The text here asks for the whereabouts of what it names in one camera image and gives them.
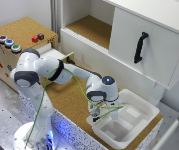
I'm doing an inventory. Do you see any wooden drawer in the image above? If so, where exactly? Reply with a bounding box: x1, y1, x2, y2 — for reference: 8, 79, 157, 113
38, 44, 76, 66

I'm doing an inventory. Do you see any white sliding door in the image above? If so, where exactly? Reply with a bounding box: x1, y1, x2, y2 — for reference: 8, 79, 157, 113
108, 6, 179, 90

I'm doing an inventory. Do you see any black drawer handle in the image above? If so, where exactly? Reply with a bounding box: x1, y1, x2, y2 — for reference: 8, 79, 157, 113
67, 57, 78, 67

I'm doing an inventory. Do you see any white cabinet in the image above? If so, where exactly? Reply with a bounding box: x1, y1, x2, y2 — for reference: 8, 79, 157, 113
59, 0, 179, 108

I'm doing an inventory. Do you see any black door handle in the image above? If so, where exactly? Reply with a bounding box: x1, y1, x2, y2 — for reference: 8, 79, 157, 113
133, 31, 150, 65

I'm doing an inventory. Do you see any wooden drawer box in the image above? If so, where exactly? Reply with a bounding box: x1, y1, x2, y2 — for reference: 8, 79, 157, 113
0, 16, 60, 92

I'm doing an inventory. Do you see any white plastic box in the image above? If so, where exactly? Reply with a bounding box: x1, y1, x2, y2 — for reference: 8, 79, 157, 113
85, 88, 161, 150

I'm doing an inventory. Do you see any green cable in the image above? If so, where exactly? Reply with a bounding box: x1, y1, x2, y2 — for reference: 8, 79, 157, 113
23, 65, 125, 148

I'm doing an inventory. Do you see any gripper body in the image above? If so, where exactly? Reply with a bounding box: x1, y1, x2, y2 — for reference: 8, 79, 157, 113
88, 97, 121, 115

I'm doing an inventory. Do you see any purple block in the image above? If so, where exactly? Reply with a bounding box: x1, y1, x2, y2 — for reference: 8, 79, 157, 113
37, 32, 45, 41

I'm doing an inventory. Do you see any red button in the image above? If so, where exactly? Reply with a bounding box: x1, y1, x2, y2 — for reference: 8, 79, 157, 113
0, 34, 8, 45

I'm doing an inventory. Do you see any blue button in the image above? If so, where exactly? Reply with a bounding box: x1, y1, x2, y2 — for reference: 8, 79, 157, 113
4, 38, 15, 49

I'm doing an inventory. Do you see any green button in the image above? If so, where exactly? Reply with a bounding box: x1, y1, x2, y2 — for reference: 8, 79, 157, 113
10, 44, 23, 54

